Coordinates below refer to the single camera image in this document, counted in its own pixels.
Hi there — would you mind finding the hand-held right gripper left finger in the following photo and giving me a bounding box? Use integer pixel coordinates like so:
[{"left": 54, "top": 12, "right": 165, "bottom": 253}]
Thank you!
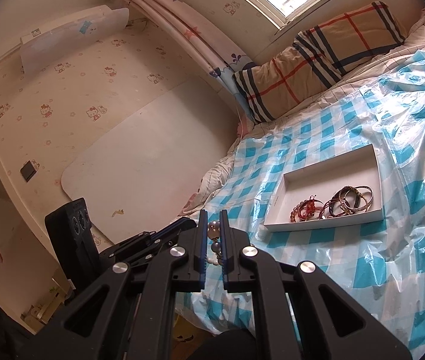
[{"left": 29, "top": 209, "right": 209, "bottom": 360}]

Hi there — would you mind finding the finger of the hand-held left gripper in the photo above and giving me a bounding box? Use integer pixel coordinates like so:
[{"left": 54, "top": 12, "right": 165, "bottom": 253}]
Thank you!
[
  {"left": 117, "top": 217, "right": 199, "bottom": 250},
  {"left": 99, "top": 237, "right": 177, "bottom": 268}
]

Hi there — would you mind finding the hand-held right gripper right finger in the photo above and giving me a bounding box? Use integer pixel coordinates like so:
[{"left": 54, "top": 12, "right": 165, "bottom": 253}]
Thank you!
[{"left": 220, "top": 209, "right": 413, "bottom": 360}]

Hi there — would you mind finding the silver pearl bead bracelet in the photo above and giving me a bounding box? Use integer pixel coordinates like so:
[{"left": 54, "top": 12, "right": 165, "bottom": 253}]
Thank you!
[{"left": 206, "top": 220, "right": 225, "bottom": 267}]

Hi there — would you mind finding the red bead bracelet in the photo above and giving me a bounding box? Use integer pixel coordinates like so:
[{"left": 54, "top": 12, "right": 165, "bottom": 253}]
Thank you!
[{"left": 298, "top": 195, "right": 325, "bottom": 221}]

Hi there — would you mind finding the white shallow box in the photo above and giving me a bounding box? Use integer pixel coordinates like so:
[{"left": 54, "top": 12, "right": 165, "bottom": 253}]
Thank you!
[{"left": 263, "top": 143, "right": 385, "bottom": 232}]

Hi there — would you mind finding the dark braided bracelet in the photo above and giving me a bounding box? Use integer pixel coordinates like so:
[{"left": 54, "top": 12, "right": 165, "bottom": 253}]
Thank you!
[{"left": 334, "top": 185, "right": 359, "bottom": 202}]

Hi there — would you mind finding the copper bangle bracelet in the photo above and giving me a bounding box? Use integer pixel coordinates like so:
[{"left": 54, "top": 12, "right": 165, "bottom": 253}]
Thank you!
[{"left": 348, "top": 185, "right": 374, "bottom": 214}]

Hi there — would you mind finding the white foam board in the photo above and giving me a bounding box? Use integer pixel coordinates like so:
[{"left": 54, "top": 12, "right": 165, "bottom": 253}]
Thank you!
[{"left": 60, "top": 79, "right": 242, "bottom": 245}]

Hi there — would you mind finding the plaid pillow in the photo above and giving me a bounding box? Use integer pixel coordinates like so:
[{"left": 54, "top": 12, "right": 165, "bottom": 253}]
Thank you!
[
  {"left": 294, "top": 2, "right": 408, "bottom": 84},
  {"left": 232, "top": 33, "right": 344, "bottom": 124}
]

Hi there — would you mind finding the blue checkered plastic sheet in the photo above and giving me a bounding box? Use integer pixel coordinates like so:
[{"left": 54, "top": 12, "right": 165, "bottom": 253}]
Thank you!
[{"left": 189, "top": 49, "right": 425, "bottom": 360}]

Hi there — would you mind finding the pink printed curtain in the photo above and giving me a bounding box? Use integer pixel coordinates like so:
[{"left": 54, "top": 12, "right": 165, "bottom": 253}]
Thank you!
[{"left": 107, "top": 0, "right": 259, "bottom": 95}]

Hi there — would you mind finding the amber bead bracelet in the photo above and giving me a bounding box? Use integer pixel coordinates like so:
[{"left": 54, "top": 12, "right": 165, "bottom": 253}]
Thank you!
[{"left": 292, "top": 202, "right": 310, "bottom": 221}]

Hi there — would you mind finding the black wall switch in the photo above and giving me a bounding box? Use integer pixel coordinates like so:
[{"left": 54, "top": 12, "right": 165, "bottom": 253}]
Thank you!
[{"left": 20, "top": 160, "right": 39, "bottom": 183}]

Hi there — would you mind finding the black band bracelet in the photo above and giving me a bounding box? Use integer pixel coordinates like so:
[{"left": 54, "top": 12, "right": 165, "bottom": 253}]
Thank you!
[{"left": 342, "top": 195, "right": 364, "bottom": 215}]

